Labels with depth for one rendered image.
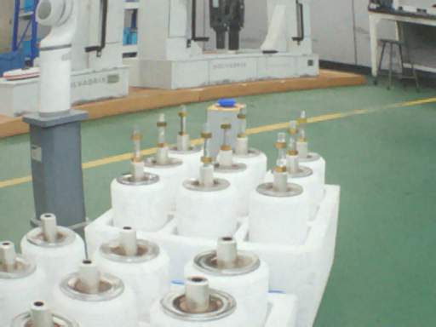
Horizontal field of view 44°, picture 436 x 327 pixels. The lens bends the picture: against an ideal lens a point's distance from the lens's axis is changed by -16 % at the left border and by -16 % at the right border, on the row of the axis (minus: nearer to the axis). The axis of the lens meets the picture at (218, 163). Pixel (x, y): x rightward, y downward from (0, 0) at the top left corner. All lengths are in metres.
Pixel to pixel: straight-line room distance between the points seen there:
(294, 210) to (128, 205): 0.27
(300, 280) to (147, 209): 0.27
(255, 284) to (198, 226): 0.33
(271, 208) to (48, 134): 0.69
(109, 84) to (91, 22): 0.41
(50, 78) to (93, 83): 1.87
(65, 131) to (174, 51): 2.36
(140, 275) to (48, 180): 0.82
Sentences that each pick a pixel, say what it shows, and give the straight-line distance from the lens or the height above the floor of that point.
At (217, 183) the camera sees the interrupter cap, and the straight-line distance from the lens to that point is 1.01.
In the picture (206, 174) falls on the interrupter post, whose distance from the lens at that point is 0.99.
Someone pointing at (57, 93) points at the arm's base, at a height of 0.36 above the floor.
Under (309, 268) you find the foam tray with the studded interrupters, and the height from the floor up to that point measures 0.15.
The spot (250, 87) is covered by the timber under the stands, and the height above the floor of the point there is 0.05.
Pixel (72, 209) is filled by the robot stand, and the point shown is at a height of 0.06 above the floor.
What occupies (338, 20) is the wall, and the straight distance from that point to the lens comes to 6.75.
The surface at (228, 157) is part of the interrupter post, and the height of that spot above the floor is 0.27.
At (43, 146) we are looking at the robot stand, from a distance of 1.47.
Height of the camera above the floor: 0.52
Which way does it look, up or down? 14 degrees down
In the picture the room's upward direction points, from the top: straight up
